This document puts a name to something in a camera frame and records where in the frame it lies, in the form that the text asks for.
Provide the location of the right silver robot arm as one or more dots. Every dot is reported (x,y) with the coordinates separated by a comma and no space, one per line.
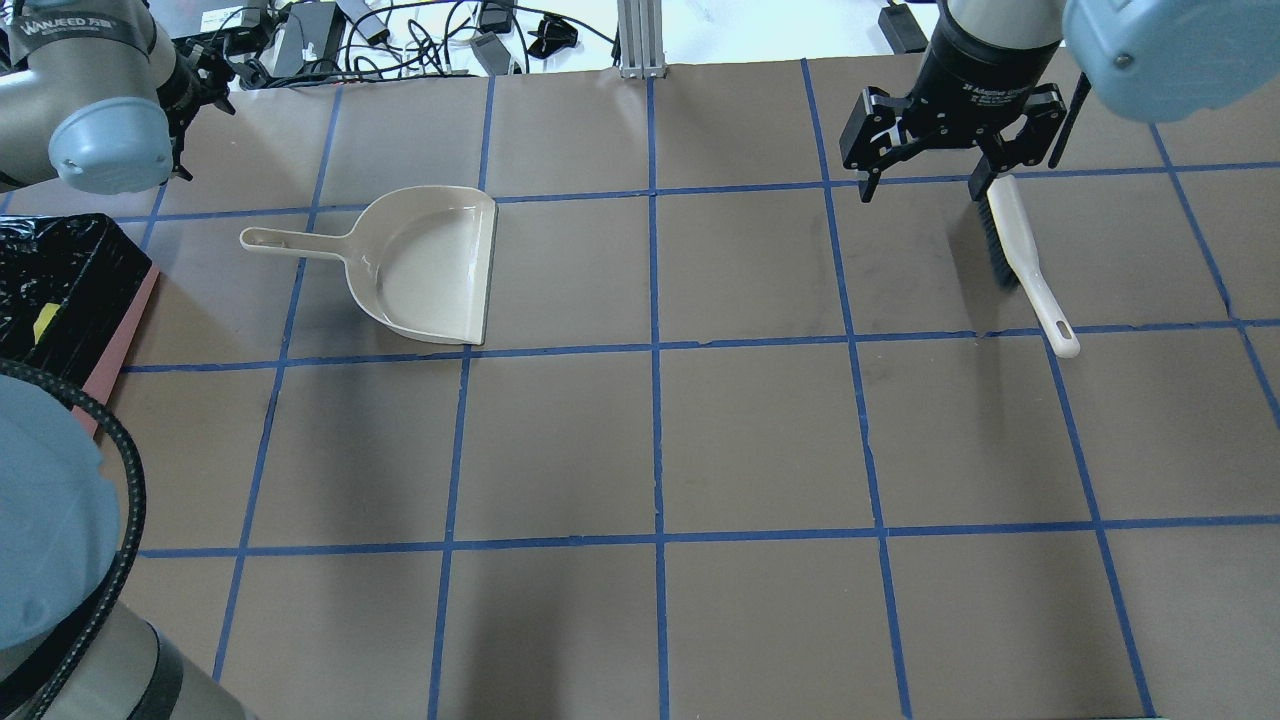
(1147,61)

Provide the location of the beige hand brush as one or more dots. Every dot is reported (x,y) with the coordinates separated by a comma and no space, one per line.
(1014,257)

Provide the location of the aluminium frame post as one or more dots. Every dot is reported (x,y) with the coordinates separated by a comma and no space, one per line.
(640,46)

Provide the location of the black power adapter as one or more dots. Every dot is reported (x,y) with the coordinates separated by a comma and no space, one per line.
(900,29)

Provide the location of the black trash bag bin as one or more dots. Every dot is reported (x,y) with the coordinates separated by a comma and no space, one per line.
(99,276)

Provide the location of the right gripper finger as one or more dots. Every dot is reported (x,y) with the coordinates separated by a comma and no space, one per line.
(868,182)
(984,174)

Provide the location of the yellow green sponge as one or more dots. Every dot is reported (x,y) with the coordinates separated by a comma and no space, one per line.
(47,314)

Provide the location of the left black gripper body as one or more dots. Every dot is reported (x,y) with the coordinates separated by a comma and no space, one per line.
(192,88)

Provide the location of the beige dustpan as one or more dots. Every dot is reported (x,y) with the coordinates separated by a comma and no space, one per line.
(417,260)

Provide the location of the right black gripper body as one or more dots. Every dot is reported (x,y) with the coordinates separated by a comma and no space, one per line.
(968,62)

